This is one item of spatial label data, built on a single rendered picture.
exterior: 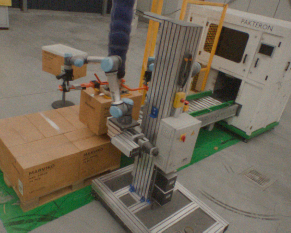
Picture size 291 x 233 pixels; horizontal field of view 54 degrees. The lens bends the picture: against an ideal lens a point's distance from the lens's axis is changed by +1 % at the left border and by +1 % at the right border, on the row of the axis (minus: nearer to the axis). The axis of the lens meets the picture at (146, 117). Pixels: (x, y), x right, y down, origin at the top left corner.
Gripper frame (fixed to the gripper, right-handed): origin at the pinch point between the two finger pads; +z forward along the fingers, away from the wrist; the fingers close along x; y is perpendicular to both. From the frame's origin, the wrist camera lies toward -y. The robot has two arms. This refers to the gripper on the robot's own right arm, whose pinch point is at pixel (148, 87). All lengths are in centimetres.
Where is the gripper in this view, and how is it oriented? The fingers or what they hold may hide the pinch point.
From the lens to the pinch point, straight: 323.2
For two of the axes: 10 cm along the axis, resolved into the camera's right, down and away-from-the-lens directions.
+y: -7.4, 2.0, -6.4
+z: -1.5, 8.8, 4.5
